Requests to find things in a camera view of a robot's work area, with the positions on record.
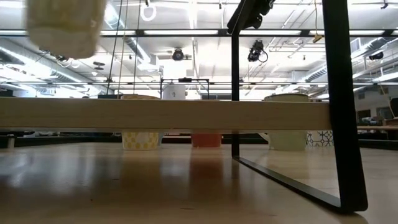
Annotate white cylindrical container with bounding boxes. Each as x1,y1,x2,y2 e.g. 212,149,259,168
162,83,187,101

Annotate thin black frame stand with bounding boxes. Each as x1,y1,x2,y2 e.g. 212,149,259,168
159,77,210,100

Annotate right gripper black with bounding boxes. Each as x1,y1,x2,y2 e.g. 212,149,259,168
226,0,276,34

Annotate white mug yellow dots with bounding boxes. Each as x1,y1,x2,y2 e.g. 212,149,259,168
120,93,162,151

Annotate white mug blue floral pattern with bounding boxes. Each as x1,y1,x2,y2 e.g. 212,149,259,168
306,130,335,147

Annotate black station frame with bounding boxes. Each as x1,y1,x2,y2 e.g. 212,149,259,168
0,29,398,38

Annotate wooden shelf black metal frame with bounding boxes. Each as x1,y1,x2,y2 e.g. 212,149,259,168
0,0,369,214

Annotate cream mug orange rim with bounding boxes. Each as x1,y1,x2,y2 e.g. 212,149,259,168
25,0,107,60

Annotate white ring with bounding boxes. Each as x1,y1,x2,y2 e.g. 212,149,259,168
140,2,157,22

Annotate round black ceiling fixture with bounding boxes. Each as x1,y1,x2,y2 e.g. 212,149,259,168
171,47,185,62

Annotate pale green mug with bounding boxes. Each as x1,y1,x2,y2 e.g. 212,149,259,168
259,93,311,152

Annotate yellow hanging cable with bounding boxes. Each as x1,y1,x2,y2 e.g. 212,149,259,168
312,0,324,44

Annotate orange mug white handle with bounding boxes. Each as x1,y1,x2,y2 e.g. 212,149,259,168
190,133,223,148

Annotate black table edge rail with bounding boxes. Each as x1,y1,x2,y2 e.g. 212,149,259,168
0,134,398,151

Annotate wooden workbench grey legs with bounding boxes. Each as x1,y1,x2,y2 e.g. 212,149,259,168
356,125,398,132

